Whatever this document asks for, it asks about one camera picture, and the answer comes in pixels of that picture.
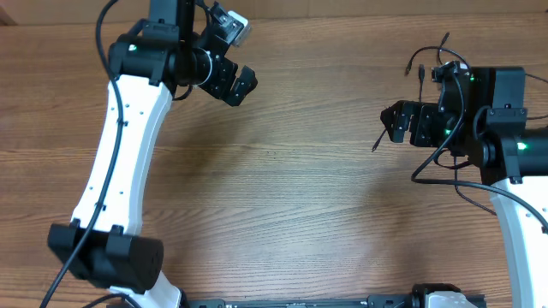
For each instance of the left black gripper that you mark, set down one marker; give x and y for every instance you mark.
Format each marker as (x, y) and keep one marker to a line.
(221, 87)

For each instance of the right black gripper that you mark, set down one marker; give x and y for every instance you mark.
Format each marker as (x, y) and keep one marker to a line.
(424, 119)

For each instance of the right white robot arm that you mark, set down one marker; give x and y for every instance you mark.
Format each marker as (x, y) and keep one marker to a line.
(480, 115)

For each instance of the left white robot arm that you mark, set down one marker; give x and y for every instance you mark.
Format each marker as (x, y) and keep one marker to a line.
(102, 243)

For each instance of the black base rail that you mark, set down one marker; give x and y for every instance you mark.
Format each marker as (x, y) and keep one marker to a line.
(425, 295)

